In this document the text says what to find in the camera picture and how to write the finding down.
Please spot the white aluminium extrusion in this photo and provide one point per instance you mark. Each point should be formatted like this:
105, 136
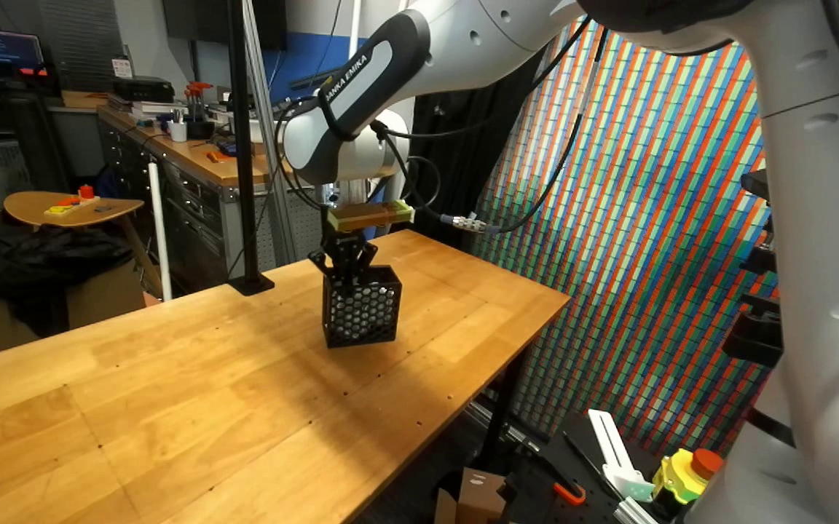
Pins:
613, 453

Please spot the black bag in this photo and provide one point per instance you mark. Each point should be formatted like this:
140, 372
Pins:
41, 264

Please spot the black metal table leg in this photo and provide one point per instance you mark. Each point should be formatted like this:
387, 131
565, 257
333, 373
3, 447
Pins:
501, 417

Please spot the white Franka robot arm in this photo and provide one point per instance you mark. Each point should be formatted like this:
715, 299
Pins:
827, 242

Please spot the grey metal pole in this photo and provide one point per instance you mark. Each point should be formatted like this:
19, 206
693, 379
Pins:
282, 232

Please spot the black case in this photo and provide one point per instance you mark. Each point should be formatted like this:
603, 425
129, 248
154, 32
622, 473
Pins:
144, 89

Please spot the dark wall screen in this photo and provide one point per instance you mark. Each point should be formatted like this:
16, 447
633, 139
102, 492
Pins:
196, 18

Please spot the long white pole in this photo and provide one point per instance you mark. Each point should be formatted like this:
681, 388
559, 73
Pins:
354, 24

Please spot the black perforated plastic box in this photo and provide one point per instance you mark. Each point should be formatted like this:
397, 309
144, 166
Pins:
362, 309

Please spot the black curtain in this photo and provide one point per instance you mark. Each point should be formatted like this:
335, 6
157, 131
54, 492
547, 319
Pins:
459, 161

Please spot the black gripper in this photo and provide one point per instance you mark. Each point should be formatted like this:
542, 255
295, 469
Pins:
346, 245

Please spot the wooden workbench with drawers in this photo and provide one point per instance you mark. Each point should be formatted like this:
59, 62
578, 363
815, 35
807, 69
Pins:
196, 184

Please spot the yellow-green wrist camera box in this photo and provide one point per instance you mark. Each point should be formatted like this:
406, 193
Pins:
370, 217

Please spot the colourful striped backdrop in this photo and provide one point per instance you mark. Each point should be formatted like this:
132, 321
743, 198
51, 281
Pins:
613, 292

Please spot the black device with red top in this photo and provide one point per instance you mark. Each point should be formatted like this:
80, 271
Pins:
199, 105

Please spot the yellow red emergency stop button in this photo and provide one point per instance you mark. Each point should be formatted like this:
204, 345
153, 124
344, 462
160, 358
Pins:
686, 476

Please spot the small brown cardboard box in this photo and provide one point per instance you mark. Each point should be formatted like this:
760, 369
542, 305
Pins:
479, 495

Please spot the red yellow toy blocks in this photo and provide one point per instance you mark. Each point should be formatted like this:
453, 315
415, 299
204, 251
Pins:
73, 203

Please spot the short white pole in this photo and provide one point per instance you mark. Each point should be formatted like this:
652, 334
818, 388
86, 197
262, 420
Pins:
157, 233

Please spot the black pole stand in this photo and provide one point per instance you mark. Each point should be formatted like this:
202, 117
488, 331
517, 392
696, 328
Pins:
236, 146

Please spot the large brown cardboard box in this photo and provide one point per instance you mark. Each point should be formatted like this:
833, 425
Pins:
109, 292

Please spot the black camera on stand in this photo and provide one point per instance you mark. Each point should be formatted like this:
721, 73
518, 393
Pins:
750, 337

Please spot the round wooden stool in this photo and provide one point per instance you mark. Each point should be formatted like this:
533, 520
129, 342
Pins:
70, 207

